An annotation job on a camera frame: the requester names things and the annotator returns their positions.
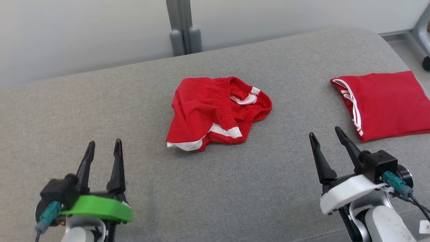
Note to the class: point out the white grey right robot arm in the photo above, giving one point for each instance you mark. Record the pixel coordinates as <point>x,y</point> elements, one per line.
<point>383,225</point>

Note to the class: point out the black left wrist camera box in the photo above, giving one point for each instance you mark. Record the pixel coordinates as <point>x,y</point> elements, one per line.
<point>58,191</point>

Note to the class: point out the red white basketball jersey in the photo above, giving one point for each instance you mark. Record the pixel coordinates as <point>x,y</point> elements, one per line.
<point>389,104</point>

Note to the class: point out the red shorts with white trim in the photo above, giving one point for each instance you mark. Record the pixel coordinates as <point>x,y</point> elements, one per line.
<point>201,111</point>

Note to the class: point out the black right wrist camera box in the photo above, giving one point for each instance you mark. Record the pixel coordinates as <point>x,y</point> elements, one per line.
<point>379,164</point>

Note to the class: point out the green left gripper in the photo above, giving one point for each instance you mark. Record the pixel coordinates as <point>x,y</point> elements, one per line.
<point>97,208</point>

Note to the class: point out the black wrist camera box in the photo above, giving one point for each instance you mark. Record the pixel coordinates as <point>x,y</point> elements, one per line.
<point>379,164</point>
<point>58,191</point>

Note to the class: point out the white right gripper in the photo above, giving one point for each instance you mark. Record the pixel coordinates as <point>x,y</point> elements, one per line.
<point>349,191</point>

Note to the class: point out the grey metal post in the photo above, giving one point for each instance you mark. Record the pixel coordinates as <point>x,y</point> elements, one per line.
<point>183,27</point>

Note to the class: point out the grey metal frame with wheel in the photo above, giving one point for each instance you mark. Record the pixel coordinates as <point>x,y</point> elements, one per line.
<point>424,33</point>

